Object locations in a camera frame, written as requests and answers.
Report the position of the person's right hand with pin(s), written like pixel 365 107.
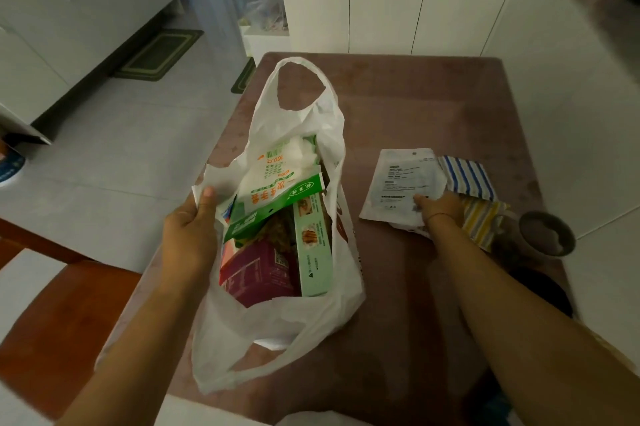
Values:
pixel 445 204

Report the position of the person's left hand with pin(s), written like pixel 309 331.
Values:
pixel 190 240

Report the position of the yellow striped packet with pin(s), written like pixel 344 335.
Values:
pixel 482 220

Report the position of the magenta beige nut box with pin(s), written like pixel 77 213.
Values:
pixel 260 280

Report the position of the white green glove packet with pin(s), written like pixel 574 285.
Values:
pixel 272 175

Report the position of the long light green box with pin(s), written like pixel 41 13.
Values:
pixel 312 260

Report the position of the white plastic bag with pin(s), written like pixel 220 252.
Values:
pixel 280 335

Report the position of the person's left forearm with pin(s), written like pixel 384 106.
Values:
pixel 125 365

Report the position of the person's right forearm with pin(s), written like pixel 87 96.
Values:
pixel 525 335

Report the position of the person's white shirt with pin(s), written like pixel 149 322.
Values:
pixel 320 419

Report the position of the clear plastic bag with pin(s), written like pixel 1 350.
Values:
pixel 267 10

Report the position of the reddish brown table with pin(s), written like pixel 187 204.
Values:
pixel 425 100

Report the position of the grey metal cup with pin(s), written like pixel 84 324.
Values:
pixel 547 235

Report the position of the white counter steel top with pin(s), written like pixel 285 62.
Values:
pixel 565 105

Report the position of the brown wooden chair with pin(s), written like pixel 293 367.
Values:
pixel 60 335

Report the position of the small green doormat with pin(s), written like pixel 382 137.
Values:
pixel 244 76

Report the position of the large green doormat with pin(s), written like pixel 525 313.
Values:
pixel 157 54

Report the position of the white orange blue bucket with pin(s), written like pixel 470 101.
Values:
pixel 10 168

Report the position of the white low box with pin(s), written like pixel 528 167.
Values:
pixel 265 48

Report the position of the long white cabinet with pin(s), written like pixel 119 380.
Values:
pixel 75 15

